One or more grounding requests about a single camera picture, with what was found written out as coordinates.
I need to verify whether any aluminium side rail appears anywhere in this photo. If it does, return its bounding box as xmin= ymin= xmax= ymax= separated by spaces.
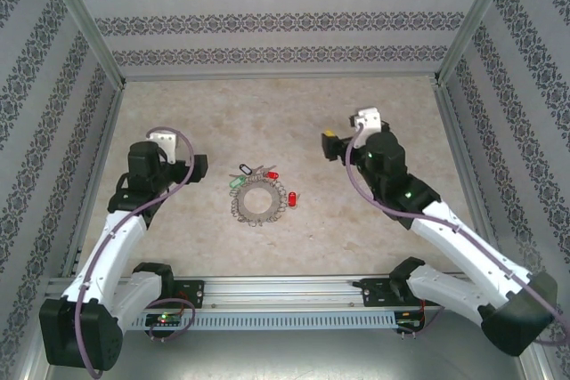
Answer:
xmin=61 ymin=84 xmax=128 ymax=279
xmin=434 ymin=81 xmax=502 ymax=272

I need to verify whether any aluminium frame post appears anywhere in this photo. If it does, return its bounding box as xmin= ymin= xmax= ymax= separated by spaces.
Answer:
xmin=432 ymin=0 xmax=522 ymax=86
xmin=35 ymin=0 xmax=128 ymax=87

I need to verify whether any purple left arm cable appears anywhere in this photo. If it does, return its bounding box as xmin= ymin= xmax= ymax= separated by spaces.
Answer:
xmin=75 ymin=128 xmax=196 ymax=380

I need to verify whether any aluminium mounting rail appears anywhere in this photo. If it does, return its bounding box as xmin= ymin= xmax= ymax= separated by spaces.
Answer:
xmin=44 ymin=276 xmax=478 ymax=310

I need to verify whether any small circuit board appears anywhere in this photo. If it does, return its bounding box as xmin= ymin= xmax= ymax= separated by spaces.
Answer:
xmin=145 ymin=312 xmax=186 ymax=330
xmin=395 ymin=311 xmax=427 ymax=333

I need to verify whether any metal keyring with wire loops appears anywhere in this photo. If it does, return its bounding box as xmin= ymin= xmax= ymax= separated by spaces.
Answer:
xmin=229 ymin=176 xmax=289 ymax=229

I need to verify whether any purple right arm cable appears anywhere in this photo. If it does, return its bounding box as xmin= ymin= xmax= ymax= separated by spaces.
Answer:
xmin=346 ymin=125 xmax=570 ymax=346

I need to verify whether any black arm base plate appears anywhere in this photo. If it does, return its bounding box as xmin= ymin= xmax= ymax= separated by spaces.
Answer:
xmin=358 ymin=277 xmax=440 ymax=309
xmin=146 ymin=279 xmax=206 ymax=310

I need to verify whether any white slotted cable duct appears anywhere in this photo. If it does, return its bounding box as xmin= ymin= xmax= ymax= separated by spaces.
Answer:
xmin=126 ymin=311 xmax=397 ymax=331

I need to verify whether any aluminium back beam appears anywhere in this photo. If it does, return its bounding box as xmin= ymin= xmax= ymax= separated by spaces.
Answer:
xmin=118 ymin=69 xmax=442 ymax=84

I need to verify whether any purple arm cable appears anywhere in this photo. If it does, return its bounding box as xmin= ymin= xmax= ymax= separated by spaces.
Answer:
xmin=346 ymin=125 xmax=570 ymax=346
xmin=75 ymin=128 xmax=196 ymax=380

